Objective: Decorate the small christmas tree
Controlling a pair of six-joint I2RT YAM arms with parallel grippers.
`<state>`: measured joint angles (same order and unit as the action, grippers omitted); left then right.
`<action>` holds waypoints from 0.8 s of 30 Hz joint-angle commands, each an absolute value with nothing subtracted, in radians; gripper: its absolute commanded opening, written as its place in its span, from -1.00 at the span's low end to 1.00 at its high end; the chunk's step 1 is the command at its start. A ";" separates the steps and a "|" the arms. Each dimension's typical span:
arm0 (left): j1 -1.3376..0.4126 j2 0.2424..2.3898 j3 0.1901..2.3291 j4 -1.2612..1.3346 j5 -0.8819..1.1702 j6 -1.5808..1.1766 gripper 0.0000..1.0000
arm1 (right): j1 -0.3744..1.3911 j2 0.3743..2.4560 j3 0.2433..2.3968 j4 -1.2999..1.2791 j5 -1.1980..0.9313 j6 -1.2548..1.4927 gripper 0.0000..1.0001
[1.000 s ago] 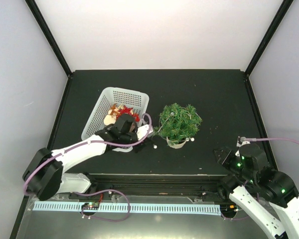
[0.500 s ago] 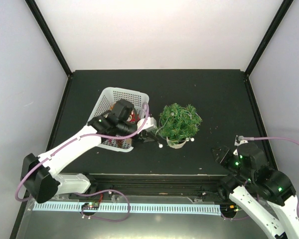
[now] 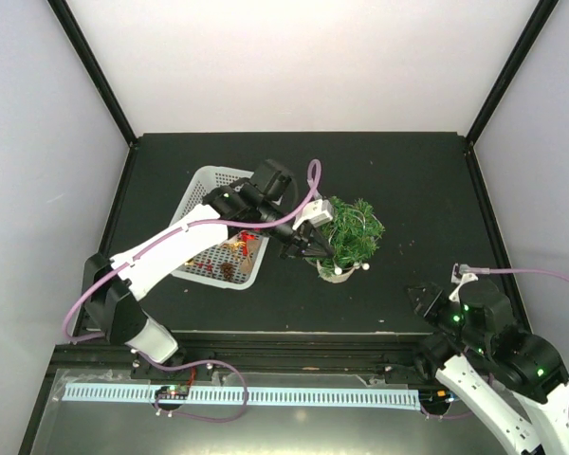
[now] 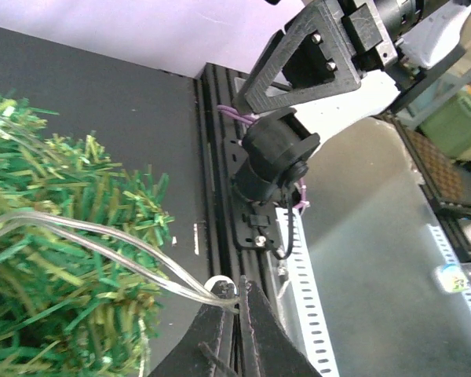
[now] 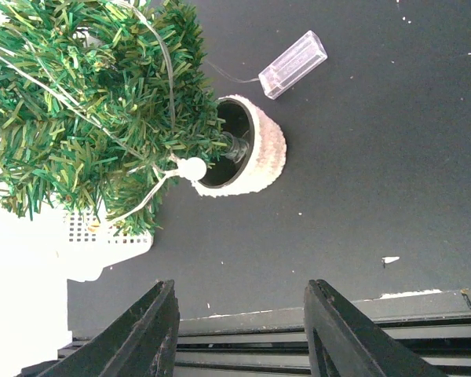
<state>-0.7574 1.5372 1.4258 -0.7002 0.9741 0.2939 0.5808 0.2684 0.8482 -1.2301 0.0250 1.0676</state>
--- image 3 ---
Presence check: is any white bead light string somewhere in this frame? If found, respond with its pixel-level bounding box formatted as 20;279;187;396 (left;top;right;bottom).
317;208;372;276

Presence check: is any white tree pot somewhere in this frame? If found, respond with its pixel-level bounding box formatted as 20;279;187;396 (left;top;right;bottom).
316;262;357;284

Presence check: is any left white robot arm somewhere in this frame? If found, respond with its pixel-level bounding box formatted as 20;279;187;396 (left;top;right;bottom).
77;159;334;378

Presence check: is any white perforated plastic basket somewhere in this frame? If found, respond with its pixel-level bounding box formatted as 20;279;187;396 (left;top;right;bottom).
171;166;268;291

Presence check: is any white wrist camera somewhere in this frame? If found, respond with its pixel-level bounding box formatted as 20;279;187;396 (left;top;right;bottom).
449;264;478;303
293;199;334;229

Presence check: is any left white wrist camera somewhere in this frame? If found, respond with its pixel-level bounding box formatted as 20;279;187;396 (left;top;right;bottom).
293;199;334;229

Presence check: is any brown pine cone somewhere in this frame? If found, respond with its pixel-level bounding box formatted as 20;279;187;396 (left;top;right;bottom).
219;263;237;282

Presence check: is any small green christmas tree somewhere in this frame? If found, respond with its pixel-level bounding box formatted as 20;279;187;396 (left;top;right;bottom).
306;196;385;270

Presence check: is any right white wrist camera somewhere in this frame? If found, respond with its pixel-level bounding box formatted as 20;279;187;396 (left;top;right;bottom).
449;264;478;303

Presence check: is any white slotted cable duct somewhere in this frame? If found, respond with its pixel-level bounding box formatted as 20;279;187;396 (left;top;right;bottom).
62;383;421;411

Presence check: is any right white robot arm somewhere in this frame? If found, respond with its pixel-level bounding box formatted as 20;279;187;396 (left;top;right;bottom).
406;274;569;454

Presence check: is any burlap bow ornament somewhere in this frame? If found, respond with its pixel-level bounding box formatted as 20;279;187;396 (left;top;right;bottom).
239;239;262;275

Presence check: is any red berry sprig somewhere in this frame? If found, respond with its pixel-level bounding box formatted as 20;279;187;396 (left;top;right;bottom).
195;260;213;275

